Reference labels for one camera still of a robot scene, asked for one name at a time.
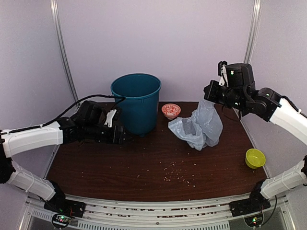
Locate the aluminium corner post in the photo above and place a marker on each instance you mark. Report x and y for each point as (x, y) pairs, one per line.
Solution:
(63, 53)
(254, 29)

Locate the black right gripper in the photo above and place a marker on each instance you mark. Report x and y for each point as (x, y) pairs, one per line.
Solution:
(210, 94)

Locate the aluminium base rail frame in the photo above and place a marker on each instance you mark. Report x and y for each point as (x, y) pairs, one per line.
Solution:
(206, 214)

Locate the left aluminium corner post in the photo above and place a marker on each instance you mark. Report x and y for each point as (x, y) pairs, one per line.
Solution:
(63, 53)

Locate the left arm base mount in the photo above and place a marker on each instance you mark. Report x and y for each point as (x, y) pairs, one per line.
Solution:
(65, 210)

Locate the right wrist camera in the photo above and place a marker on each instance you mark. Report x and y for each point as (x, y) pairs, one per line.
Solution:
(236, 76)

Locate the orange patterned ceramic bowl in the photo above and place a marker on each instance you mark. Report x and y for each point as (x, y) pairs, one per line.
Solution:
(171, 110)

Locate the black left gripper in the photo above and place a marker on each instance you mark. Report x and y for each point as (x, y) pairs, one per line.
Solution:
(119, 140)

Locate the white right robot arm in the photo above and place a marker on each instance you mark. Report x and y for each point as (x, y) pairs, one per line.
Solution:
(271, 107)

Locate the translucent grey plastic bag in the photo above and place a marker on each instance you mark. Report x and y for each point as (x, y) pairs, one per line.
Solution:
(203, 128)

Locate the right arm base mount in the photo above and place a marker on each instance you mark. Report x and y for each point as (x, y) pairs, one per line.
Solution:
(256, 202)

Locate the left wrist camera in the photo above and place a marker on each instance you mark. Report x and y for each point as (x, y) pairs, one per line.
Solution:
(92, 113)

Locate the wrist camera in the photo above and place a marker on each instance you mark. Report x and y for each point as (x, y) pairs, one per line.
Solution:
(236, 76)
(92, 113)

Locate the yellow plastic bowl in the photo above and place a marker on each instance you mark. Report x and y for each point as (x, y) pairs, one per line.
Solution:
(254, 158)

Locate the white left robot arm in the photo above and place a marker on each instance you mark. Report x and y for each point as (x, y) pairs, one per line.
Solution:
(60, 132)

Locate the teal plastic trash bin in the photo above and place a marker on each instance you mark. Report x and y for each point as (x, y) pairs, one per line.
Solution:
(139, 110)

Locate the right aluminium corner post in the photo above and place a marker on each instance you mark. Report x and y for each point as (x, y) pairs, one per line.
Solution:
(254, 29)

